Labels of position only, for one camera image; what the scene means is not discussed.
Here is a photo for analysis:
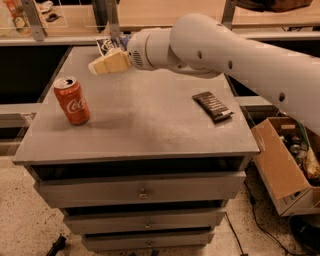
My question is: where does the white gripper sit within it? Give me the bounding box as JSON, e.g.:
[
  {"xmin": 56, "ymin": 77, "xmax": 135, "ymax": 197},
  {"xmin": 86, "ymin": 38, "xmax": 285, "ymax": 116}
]
[{"xmin": 88, "ymin": 29, "xmax": 155, "ymax": 75}]

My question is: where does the red Coca-Cola can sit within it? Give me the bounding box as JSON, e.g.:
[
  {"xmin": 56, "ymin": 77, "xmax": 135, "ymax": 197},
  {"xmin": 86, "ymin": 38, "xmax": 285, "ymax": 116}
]
[{"xmin": 53, "ymin": 76, "xmax": 90, "ymax": 125}]

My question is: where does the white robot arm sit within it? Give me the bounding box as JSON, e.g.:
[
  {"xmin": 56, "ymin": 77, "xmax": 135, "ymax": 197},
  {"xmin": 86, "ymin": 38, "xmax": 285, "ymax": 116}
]
[{"xmin": 88, "ymin": 14, "xmax": 320, "ymax": 135}]

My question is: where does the blue chip bag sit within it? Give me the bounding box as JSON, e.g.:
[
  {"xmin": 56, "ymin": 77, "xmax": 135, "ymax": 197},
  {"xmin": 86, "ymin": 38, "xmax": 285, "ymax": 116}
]
[{"xmin": 96, "ymin": 36, "xmax": 131, "ymax": 56}]

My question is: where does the small dark object on desk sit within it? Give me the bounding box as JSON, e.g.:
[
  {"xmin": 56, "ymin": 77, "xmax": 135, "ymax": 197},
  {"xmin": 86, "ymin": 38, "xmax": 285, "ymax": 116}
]
[{"xmin": 46, "ymin": 13, "xmax": 60, "ymax": 23}]

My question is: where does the dark snack bar wrapper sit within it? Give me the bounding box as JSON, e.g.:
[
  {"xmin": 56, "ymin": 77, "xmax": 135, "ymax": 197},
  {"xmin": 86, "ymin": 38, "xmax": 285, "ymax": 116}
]
[{"xmin": 192, "ymin": 91, "xmax": 233, "ymax": 123}]

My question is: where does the grey drawer cabinet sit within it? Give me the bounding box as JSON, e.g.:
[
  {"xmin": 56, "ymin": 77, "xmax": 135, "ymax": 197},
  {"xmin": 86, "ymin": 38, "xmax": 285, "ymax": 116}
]
[{"xmin": 14, "ymin": 47, "xmax": 258, "ymax": 239}]

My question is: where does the wooden desk with metal legs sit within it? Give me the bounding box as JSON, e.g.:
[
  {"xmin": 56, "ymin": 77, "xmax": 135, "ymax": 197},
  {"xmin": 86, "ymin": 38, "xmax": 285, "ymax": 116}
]
[{"xmin": 0, "ymin": 0, "xmax": 320, "ymax": 47}]

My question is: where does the orange packet on shelf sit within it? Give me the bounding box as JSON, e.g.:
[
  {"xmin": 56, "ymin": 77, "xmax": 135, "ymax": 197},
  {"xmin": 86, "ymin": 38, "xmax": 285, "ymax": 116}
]
[{"xmin": 0, "ymin": 0, "xmax": 31, "ymax": 37}]

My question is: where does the top grey drawer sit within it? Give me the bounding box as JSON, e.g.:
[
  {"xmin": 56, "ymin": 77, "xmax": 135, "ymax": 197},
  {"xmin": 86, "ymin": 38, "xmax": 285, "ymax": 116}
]
[{"xmin": 34, "ymin": 171, "xmax": 246, "ymax": 209}]

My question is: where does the grey drawer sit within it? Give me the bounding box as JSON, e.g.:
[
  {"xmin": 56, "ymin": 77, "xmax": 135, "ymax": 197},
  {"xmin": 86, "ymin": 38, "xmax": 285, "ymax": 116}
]
[
  {"xmin": 82, "ymin": 230, "xmax": 214, "ymax": 252},
  {"xmin": 64, "ymin": 208, "xmax": 225, "ymax": 235},
  {"xmin": 34, "ymin": 171, "xmax": 246, "ymax": 209}
]

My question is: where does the middle grey drawer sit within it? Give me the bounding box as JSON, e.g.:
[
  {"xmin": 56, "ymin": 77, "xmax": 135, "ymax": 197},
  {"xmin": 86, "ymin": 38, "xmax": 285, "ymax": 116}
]
[{"xmin": 64, "ymin": 208, "xmax": 225, "ymax": 235}]

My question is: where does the brown cardboard box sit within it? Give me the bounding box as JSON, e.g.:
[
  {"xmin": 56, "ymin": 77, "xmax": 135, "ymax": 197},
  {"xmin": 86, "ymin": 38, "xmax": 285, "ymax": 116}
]
[{"xmin": 251, "ymin": 117, "xmax": 320, "ymax": 216}]

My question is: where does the bottom grey drawer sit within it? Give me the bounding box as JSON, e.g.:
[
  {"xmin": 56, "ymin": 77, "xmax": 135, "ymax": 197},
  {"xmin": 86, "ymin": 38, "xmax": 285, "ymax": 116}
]
[{"xmin": 82, "ymin": 230, "xmax": 214, "ymax": 252}]

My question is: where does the black object on floor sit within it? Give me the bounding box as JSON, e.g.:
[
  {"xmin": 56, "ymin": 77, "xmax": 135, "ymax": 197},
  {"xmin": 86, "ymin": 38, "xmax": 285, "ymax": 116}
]
[{"xmin": 46, "ymin": 235, "xmax": 66, "ymax": 256}]

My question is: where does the black floor cable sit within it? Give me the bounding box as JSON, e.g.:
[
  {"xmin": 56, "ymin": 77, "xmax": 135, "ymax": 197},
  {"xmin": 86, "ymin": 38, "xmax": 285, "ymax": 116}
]
[{"xmin": 225, "ymin": 179, "xmax": 320, "ymax": 256}]

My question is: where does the green handled brush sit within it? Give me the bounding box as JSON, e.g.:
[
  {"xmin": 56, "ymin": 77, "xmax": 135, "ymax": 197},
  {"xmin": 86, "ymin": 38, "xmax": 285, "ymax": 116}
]
[{"xmin": 298, "ymin": 123, "xmax": 320, "ymax": 180}]

